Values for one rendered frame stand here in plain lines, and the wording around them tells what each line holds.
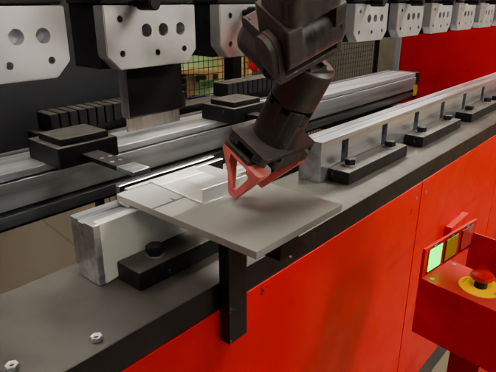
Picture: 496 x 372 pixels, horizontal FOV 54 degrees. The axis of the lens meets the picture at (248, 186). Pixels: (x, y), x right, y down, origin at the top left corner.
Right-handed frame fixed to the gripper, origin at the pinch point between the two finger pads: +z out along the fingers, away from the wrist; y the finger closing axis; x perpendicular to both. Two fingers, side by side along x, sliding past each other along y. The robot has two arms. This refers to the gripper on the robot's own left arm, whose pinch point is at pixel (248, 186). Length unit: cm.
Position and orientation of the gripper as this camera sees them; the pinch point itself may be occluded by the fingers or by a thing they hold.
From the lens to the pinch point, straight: 66.4
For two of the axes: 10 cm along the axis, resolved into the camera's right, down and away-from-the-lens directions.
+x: 6.6, 6.6, -3.6
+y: -6.6, 2.7, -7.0
